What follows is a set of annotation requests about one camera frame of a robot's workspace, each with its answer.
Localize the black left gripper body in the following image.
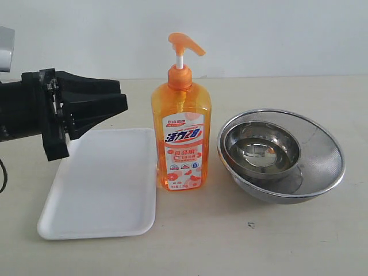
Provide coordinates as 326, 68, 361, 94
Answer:
21, 68, 69, 161

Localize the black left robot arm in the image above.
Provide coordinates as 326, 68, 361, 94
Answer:
1, 68, 128, 161

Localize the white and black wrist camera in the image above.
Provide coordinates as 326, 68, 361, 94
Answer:
0, 26, 15, 72

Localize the white rectangular plastic tray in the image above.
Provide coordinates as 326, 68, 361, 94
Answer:
37, 128, 157, 240

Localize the orange dish soap pump bottle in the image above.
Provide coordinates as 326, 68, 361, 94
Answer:
151, 33, 212, 191

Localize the steel mesh strainer basket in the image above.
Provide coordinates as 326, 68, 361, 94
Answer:
217, 109, 346, 204

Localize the small stainless steel bowl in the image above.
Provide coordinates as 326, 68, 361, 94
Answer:
220, 121, 301, 180

